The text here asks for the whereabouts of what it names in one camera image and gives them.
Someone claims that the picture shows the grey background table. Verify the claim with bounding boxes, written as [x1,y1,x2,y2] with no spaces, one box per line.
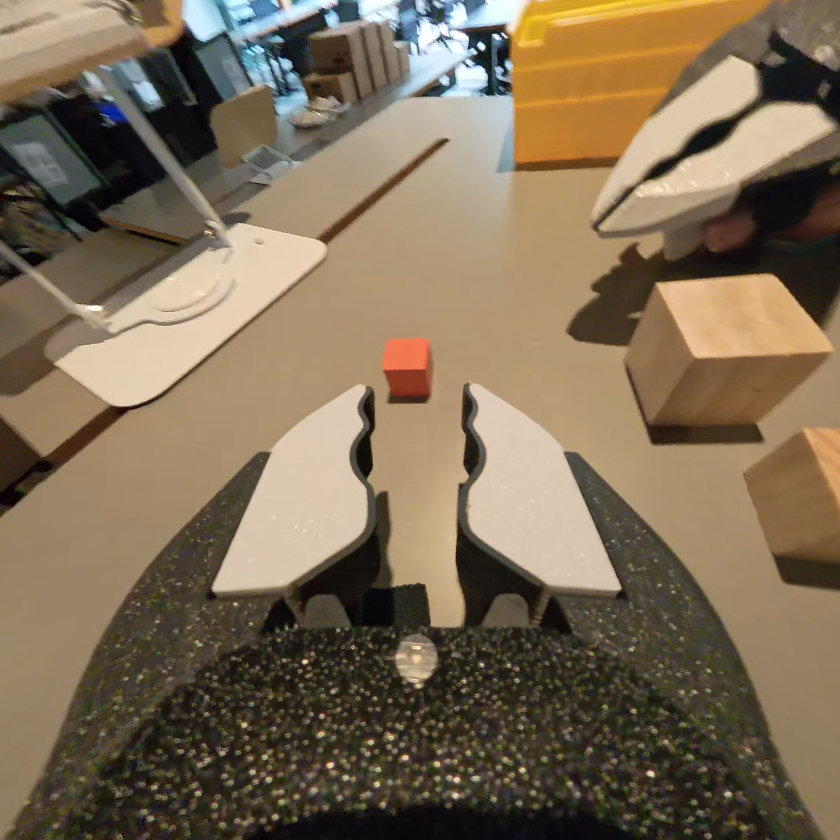
[98,49,475,245]

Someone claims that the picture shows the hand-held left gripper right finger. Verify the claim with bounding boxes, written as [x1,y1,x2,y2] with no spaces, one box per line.
[457,382,623,626]

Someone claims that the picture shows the crumpled white wrapper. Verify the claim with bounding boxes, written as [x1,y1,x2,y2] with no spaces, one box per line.
[289,97,350,130]

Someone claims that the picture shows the wooden board white document stand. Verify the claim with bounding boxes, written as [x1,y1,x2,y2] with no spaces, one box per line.
[0,0,328,408]

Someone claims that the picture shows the yellow plastic bin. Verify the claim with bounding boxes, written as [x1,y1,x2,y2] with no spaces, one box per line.
[508,0,777,173]

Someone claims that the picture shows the small red cube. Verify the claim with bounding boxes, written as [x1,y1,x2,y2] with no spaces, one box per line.
[382,338,434,399]

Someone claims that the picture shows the black framed sign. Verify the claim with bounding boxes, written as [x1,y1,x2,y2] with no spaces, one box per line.
[0,115,107,212]

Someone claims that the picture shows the stack of cardboard boxes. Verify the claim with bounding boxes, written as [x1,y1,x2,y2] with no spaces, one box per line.
[304,20,412,105]

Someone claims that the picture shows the small wooden tablet stand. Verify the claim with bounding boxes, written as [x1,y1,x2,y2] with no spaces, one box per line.
[209,84,298,186]

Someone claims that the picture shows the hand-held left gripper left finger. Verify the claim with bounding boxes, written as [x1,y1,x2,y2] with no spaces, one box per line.
[211,384,380,626]

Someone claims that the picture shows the light wooden cube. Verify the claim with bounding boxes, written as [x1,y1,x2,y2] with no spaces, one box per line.
[743,428,840,565]
[623,273,834,429]

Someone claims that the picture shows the person's right hand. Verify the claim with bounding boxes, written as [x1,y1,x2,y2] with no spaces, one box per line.
[703,192,840,257]

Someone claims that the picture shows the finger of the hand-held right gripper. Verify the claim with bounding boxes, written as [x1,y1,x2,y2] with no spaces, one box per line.
[592,56,767,221]
[596,104,839,261]

